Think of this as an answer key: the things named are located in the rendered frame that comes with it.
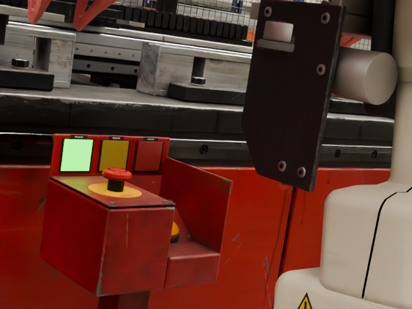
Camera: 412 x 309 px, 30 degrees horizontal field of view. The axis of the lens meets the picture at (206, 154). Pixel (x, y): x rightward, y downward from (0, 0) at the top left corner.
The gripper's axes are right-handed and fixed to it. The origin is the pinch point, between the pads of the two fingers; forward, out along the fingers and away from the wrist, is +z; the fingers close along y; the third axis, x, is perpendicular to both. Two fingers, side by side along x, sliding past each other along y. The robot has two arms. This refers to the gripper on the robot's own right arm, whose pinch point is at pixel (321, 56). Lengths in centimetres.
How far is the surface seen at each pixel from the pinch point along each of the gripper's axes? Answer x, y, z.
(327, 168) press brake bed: -15, -39, 33
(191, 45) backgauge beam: -58, -29, 32
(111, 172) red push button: 1.8, 28.2, 20.3
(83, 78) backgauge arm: -75, -17, 55
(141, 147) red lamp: -7.0, 17.4, 22.9
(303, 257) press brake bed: -6, -36, 50
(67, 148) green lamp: -6.9, 29.8, 23.3
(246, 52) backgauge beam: -57, -46, 32
